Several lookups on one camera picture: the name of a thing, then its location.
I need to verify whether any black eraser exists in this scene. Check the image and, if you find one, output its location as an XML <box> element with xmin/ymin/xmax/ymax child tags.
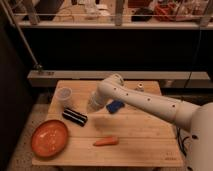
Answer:
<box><xmin>62</xmin><ymin>108</ymin><xmax>88</xmax><ymax>126</ymax></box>

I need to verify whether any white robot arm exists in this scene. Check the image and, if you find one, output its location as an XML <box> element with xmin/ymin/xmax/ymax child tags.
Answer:
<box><xmin>88</xmin><ymin>74</ymin><xmax>213</xmax><ymax>171</ymax></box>

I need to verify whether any blue sponge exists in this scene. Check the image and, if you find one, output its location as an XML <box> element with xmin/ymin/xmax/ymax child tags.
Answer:
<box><xmin>106</xmin><ymin>100</ymin><xmax>125</xmax><ymax>114</ymax></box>

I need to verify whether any translucent plastic cup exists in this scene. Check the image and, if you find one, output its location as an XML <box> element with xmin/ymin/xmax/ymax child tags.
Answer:
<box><xmin>55</xmin><ymin>87</ymin><xmax>72</xmax><ymax>108</ymax></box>

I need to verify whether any orange carrot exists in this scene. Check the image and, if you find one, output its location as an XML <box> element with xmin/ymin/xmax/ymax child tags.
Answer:
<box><xmin>93</xmin><ymin>136</ymin><xmax>119</xmax><ymax>146</ymax></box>

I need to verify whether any wooden table board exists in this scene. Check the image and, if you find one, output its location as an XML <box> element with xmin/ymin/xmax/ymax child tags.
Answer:
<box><xmin>31</xmin><ymin>80</ymin><xmax>184</xmax><ymax>168</ymax></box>

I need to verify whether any clear plastic bottle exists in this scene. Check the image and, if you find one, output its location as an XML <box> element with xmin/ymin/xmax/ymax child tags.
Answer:
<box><xmin>135</xmin><ymin>83</ymin><xmax>144</xmax><ymax>92</ymax></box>

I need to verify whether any orange plate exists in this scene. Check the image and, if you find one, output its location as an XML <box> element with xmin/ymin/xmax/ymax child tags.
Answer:
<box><xmin>31</xmin><ymin>120</ymin><xmax>69</xmax><ymax>158</ymax></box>

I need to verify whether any grey metal ledge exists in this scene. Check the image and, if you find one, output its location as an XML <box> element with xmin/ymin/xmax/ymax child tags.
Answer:
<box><xmin>27</xmin><ymin>70</ymin><xmax>213</xmax><ymax>89</ymax></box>

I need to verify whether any metal diagonal pole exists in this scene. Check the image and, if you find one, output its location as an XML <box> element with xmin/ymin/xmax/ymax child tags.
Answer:
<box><xmin>2</xmin><ymin>0</ymin><xmax>43</xmax><ymax>74</ymax></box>

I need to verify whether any black cable on floor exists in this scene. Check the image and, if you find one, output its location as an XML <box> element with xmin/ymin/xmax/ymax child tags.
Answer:
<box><xmin>174</xmin><ymin>126</ymin><xmax>193</xmax><ymax>161</ymax></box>

